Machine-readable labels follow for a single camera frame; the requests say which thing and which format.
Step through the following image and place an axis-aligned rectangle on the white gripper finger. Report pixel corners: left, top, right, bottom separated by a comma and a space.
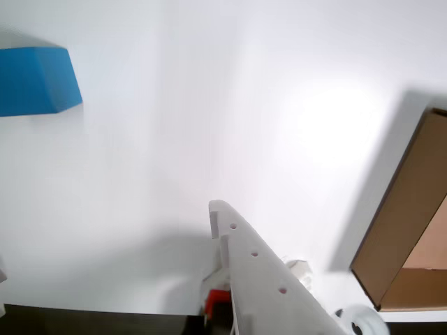
208, 199, 349, 335
0, 257, 8, 318

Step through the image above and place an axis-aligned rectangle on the blue cube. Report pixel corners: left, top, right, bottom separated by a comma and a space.
0, 47, 84, 118

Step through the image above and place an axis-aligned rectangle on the brown cardboard box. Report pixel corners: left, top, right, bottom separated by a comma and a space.
350, 107, 447, 313

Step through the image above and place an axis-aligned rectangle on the red black controller board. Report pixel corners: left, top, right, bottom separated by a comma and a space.
204, 288, 233, 320

